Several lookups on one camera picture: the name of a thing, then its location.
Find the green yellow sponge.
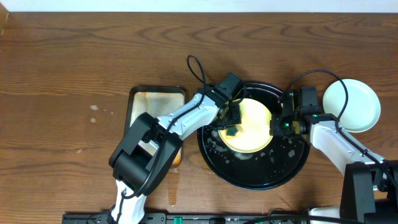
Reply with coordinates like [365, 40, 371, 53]
[226, 125, 243, 137]

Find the pale yellow plate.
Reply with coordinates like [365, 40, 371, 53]
[218, 98, 272, 153]

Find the mint green plate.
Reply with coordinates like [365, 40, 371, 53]
[322, 79, 381, 133]

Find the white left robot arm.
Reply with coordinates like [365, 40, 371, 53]
[109, 84, 246, 223]

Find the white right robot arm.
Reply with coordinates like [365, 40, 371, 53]
[270, 114, 397, 223]

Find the round black tray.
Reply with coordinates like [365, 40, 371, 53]
[197, 82, 310, 190]

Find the rectangular black soap tray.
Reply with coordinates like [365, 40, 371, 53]
[124, 85, 187, 169]

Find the black rail at table edge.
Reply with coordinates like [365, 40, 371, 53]
[61, 212, 340, 224]

